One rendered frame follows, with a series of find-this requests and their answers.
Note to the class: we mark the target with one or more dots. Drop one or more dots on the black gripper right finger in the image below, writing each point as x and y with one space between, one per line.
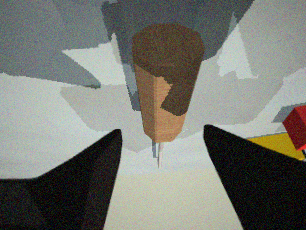
267 189

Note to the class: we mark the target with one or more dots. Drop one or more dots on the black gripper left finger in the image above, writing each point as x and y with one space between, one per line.
75 195

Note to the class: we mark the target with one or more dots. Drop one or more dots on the dark red block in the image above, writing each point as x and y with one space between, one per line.
295 125

